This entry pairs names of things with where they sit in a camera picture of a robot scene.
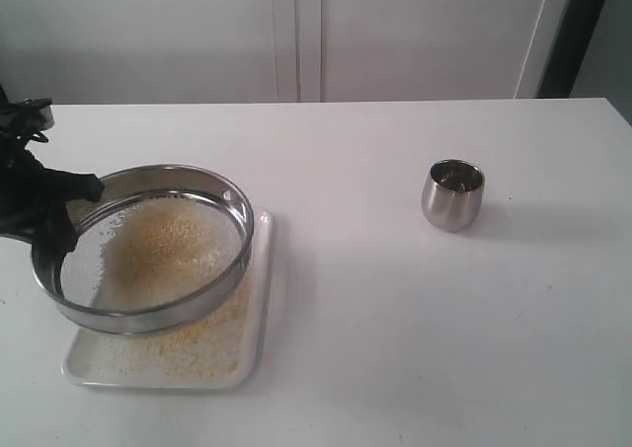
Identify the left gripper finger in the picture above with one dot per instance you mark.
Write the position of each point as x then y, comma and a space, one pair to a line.
61, 187
53, 230

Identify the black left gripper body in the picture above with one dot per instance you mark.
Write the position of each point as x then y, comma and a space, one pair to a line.
19, 166

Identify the round steel mesh sieve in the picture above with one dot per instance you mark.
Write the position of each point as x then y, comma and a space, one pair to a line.
123, 189

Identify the small stainless steel cup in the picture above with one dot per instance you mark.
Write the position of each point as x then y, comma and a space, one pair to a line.
453, 194

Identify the yellow white grain pile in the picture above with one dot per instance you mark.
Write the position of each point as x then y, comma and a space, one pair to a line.
149, 254

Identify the fine yellow sieved grains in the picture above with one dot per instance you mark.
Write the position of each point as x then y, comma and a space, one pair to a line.
205, 349

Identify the white rectangular plastic tray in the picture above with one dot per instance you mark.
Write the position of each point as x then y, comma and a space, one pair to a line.
75, 365

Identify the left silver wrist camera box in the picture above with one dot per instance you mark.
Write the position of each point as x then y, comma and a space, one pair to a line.
46, 119

